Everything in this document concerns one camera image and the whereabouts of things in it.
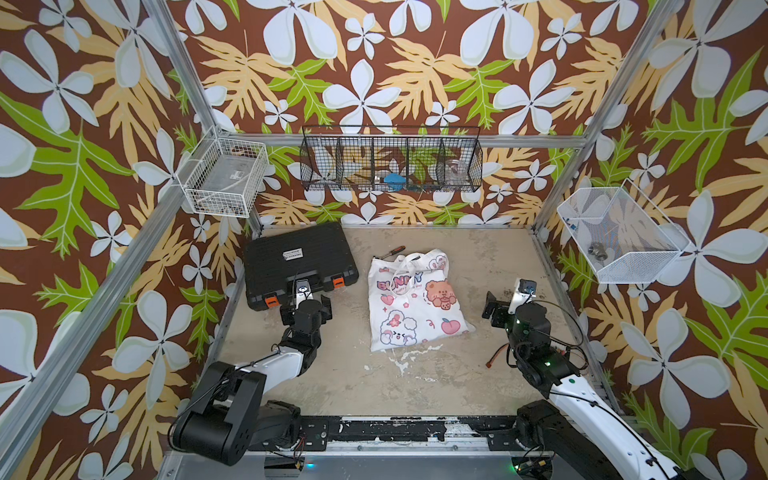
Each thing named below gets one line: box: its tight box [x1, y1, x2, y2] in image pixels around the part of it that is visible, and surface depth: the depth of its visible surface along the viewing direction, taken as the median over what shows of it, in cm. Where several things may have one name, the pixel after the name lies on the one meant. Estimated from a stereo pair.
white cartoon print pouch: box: [367, 249, 476, 352], surface depth 93 cm
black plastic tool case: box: [243, 222, 360, 311], surface depth 103 cm
